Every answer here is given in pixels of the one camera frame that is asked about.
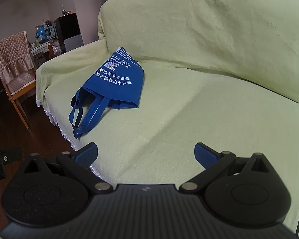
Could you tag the light green covered sofa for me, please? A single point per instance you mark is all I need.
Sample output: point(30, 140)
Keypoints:
point(221, 72)

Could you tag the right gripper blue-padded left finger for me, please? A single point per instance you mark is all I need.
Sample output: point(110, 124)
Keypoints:
point(78, 165)

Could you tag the small side table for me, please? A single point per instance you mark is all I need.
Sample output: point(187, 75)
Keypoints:
point(42, 53)

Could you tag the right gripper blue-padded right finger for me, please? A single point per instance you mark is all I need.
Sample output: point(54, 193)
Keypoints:
point(216, 165)

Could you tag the black cabinet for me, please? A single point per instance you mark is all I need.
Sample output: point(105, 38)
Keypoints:
point(68, 32)

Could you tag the wooden chair with quilted cover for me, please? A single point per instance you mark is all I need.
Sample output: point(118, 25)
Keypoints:
point(17, 70)

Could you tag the blue non-woven shopping bag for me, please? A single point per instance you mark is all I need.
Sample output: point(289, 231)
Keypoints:
point(117, 84)

